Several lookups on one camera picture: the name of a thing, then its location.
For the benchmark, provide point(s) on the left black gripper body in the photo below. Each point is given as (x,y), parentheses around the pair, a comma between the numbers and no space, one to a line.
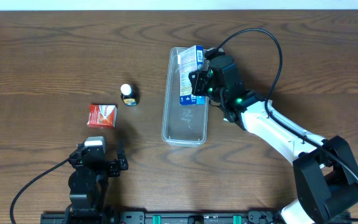
(105,165)

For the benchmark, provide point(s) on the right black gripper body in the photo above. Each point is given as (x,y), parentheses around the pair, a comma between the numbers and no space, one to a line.
(200,83)

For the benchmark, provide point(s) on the red Panadol box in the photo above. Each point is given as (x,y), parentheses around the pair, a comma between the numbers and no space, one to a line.
(102,116)

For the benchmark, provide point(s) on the clear plastic container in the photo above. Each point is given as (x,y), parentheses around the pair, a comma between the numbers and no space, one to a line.
(185,117)

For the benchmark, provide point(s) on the dark bottle white cap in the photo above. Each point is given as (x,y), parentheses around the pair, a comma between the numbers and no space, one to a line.
(129,95)

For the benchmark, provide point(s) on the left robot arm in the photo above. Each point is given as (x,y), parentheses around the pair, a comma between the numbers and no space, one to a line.
(89,182)

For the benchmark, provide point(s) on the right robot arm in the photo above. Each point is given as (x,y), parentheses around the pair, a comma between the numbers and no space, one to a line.
(325,170)

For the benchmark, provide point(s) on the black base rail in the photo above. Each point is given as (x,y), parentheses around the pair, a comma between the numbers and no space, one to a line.
(252,217)

